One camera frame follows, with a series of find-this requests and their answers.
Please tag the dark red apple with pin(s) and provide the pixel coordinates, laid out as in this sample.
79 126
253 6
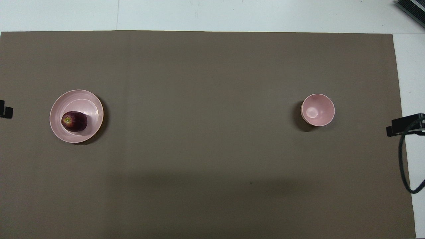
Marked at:
75 122

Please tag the pink bowl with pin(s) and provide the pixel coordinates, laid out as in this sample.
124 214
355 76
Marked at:
318 111

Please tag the pink plate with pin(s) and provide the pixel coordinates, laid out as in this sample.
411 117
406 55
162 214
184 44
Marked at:
83 99

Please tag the brown table mat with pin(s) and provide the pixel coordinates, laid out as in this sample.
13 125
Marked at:
212 149

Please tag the grey ribbed device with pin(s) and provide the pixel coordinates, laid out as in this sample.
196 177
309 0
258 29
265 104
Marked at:
415 6

